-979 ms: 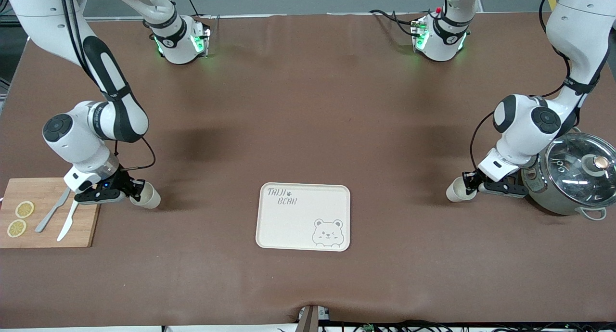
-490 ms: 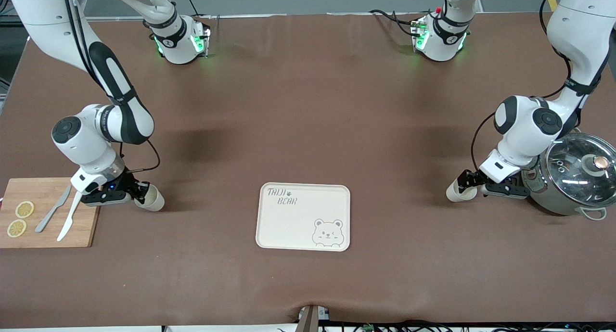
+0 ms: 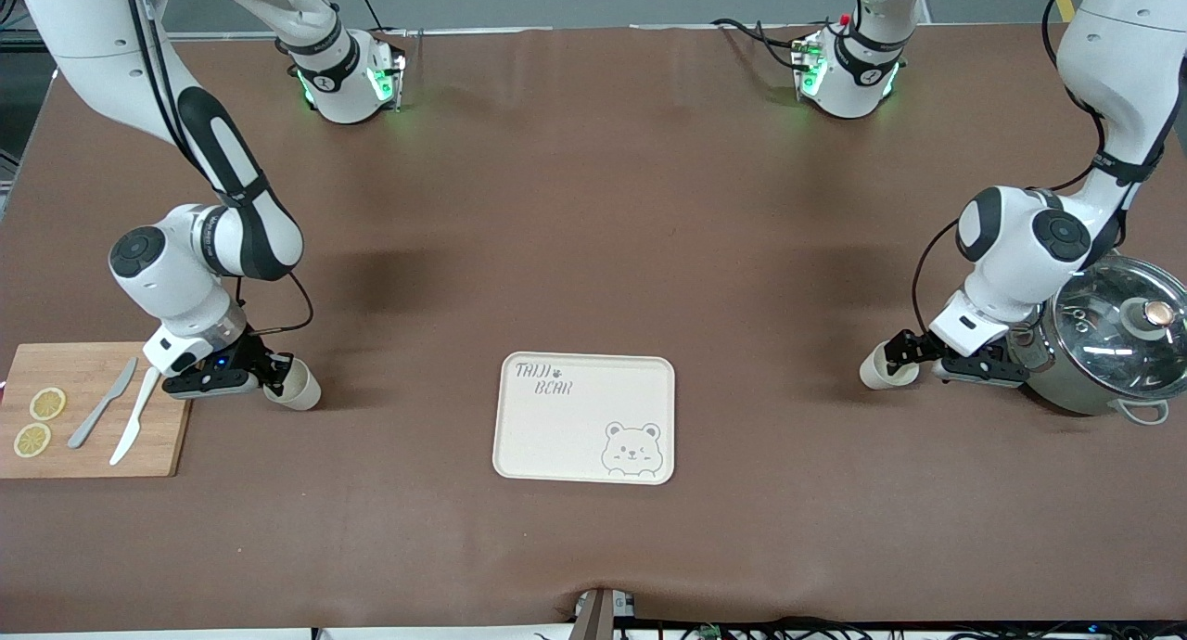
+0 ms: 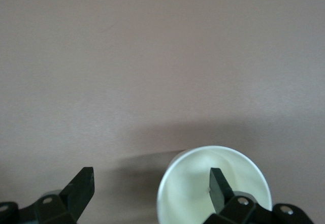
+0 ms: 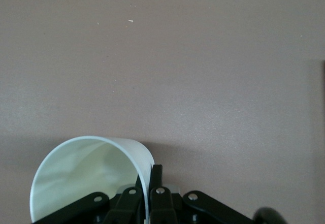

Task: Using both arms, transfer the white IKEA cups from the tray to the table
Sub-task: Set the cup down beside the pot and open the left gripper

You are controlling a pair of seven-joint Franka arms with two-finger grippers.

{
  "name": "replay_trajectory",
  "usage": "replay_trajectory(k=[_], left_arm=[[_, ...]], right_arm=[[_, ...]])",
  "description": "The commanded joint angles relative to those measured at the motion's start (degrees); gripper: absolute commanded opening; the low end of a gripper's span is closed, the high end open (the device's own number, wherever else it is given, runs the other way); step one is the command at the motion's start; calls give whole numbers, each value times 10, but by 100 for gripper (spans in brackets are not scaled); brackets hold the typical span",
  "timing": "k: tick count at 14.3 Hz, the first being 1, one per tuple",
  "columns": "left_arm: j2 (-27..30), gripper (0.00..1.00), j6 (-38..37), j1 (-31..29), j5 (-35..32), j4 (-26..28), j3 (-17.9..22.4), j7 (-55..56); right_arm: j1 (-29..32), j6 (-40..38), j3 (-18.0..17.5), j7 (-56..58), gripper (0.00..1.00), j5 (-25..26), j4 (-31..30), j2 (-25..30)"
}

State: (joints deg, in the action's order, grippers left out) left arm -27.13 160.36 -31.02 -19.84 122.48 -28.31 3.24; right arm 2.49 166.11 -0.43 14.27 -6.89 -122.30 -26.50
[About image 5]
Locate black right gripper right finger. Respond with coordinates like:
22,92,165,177
148,164,255,224

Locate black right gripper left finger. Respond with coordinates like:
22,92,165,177
31,173,149,224

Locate white IKEA cup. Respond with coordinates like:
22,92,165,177
29,136,156,224

